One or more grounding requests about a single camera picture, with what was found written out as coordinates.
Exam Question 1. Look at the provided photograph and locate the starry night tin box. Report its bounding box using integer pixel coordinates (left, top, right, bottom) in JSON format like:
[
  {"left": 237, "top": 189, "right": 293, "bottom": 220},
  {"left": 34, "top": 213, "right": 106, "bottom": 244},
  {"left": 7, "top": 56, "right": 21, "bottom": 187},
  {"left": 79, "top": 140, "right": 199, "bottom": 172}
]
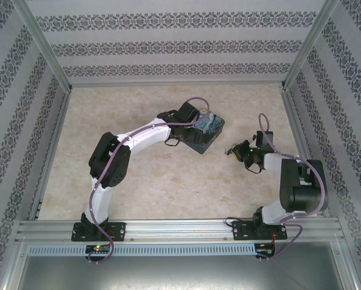
[{"left": 183, "top": 107, "right": 226, "bottom": 155}]

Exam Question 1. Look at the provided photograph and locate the slotted grey cable duct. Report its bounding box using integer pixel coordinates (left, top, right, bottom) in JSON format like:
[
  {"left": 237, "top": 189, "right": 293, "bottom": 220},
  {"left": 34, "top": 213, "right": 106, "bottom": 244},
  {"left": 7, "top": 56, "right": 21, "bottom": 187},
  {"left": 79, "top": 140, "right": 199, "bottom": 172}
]
[{"left": 27, "top": 243, "right": 257, "bottom": 257}]

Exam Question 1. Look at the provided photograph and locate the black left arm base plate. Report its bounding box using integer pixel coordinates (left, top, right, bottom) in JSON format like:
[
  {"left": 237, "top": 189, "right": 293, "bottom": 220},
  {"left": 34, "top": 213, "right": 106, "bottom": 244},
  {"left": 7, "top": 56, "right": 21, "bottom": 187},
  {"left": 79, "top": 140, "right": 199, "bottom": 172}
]
[{"left": 71, "top": 221, "right": 128, "bottom": 243}]

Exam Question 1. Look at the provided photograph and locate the controller circuit board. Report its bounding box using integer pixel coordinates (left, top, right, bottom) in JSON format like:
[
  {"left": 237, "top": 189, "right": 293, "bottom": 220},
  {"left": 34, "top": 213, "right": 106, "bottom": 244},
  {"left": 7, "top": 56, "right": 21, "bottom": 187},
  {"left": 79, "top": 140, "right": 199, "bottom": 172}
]
[
  {"left": 85, "top": 244, "right": 112, "bottom": 255},
  {"left": 256, "top": 243, "right": 276, "bottom": 257}
]

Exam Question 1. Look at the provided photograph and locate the right controller circuit board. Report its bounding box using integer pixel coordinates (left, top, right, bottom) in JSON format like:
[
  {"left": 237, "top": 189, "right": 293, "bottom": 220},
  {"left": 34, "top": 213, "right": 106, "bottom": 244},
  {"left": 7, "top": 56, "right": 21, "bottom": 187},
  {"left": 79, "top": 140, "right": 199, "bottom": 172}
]
[{"left": 256, "top": 243, "right": 276, "bottom": 257}]

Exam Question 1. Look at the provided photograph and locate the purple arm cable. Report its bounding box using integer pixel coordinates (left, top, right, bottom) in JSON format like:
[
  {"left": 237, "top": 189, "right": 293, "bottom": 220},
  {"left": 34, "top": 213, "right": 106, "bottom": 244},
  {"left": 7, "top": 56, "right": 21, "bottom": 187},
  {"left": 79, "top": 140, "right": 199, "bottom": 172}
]
[
  {"left": 258, "top": 112, "right": 327, "bottom": 262},
  {"left": 88, "top": 96, "right": 212, "bottom": 265}
]

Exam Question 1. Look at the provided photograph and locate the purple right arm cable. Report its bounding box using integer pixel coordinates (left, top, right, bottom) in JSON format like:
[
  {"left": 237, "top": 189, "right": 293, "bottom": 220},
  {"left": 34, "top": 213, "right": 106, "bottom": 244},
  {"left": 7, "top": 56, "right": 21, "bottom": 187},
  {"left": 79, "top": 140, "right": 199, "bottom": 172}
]
[{"left": 258, "top": 112, "right": 327, "bottom": 262}]

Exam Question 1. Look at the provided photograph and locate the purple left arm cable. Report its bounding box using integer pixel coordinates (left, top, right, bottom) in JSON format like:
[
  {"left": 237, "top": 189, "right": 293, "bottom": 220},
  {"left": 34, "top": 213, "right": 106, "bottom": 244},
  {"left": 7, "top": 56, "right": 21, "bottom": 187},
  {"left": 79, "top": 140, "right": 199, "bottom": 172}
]
[{"left": 88, "top": 96, "right": 212, "bottom": 265}]

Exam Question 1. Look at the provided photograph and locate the left controller circuit board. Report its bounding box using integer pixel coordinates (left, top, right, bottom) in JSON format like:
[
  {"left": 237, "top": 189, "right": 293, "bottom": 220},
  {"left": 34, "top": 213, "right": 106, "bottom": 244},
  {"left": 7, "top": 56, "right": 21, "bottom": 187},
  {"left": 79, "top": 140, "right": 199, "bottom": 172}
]
[{"left": 85, "top": 244, "right": 112, "bottom": 255}]

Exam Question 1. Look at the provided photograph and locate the grey metal sheet panel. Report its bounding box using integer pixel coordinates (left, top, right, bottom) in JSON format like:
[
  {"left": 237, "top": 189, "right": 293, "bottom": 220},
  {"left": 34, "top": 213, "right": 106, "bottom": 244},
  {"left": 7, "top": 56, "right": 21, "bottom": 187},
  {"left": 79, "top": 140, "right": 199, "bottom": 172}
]
[{"left": 16, "top": 241, "right": 348, "bottom": 290}]

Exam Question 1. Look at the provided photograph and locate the aluminium mounting rail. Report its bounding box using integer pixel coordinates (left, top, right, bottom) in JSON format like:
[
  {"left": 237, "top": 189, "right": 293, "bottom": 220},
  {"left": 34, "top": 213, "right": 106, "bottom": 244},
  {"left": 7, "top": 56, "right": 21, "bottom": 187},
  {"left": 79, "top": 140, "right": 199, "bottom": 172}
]
[{"left": 15, "top": 219, "right": 346, "bottom": 243}]

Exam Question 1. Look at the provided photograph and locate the aluminium frame post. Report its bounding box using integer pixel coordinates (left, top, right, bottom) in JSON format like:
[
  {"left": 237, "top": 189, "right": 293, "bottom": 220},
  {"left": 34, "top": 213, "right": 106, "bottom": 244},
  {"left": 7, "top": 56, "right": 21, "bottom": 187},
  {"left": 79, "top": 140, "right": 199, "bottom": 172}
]
[
  {"left": 15, "top": 0, "right": 74, "bottom": 92},
  {"left": 279, "top": 0, "right": 340, "bottom": 92}
]

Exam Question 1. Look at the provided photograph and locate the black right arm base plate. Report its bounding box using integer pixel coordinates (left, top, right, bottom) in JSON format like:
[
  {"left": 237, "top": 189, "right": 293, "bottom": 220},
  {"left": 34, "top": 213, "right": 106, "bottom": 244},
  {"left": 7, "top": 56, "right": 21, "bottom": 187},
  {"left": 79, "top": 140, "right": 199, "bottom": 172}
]
[{"left": 232, "top": 220, "right": 288, "bottom": 242}]

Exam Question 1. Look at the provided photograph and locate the aluminium table side rail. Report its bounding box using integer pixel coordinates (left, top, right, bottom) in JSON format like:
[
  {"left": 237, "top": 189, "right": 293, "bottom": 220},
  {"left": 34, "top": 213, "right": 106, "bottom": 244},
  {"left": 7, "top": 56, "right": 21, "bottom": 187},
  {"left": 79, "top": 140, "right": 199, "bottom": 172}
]
[
  {"left": 282, "top": 88, "right": 330, "bottom": 218},
  {"left": 27, "top": 89, "right": 74, "bottom": 222}
]

